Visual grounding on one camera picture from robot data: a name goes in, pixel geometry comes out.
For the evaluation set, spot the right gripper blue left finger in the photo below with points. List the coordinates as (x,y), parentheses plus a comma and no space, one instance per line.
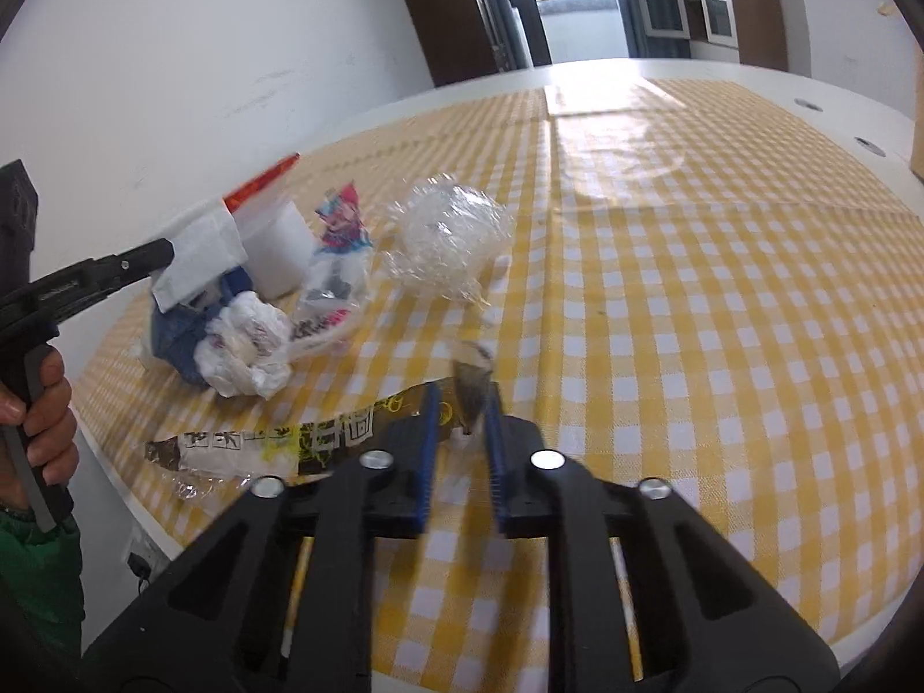
(405,497)

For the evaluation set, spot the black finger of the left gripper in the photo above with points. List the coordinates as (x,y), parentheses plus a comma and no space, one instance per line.
(68,292)

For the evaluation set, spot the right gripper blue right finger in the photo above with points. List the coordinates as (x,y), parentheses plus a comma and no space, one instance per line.
(519,505)

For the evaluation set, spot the small dark torn wrapper piece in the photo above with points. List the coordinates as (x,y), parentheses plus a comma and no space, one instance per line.
(472,366)

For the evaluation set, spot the yellow black snack wrapper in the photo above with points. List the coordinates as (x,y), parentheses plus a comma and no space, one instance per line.
(307,449)

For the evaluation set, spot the green sleeve left forearm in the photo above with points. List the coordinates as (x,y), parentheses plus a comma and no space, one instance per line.
(43,570)

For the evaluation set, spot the person's left hand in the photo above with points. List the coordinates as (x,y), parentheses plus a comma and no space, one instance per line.
(51,425)

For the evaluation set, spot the blue plastic bag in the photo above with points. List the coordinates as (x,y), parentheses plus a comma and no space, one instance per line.
(174,335)

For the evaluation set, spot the crumpled white plastic bag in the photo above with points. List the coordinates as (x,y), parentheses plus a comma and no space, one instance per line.
(245,349)

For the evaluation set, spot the white plastic cup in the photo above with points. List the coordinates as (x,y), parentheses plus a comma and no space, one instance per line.
(279,246)

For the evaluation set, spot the pink cartoon clear wrapper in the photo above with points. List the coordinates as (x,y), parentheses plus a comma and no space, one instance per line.
(336,289)

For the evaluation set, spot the red white snack bag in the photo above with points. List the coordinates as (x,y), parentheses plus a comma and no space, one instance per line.
(236,199)

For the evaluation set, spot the yellow checkered tablecloth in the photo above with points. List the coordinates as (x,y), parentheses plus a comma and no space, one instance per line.
(577,346)

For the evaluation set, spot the crumpled clear plastic wrap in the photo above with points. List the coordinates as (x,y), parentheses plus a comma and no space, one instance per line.
(442,235)

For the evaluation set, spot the dark blue curtain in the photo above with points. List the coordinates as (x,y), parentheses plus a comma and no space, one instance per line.
(656,28)

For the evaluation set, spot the dark brown door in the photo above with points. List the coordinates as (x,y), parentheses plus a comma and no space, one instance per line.
(467,39)

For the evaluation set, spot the wall power socket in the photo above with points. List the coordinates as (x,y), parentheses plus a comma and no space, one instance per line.
(145,559)

